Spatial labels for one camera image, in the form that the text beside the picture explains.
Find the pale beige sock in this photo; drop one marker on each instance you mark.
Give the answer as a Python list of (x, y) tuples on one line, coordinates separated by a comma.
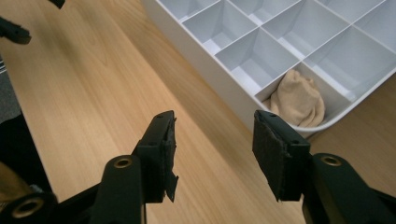
[(297, 101)]

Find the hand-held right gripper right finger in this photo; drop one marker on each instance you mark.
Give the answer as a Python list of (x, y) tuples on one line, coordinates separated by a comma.
[(285, 161)]

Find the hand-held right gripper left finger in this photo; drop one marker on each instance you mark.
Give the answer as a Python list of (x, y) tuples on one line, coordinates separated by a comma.
[(155, 168)]

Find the white compartment organizer box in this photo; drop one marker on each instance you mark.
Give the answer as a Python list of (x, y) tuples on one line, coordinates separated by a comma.
[(255, 59)]

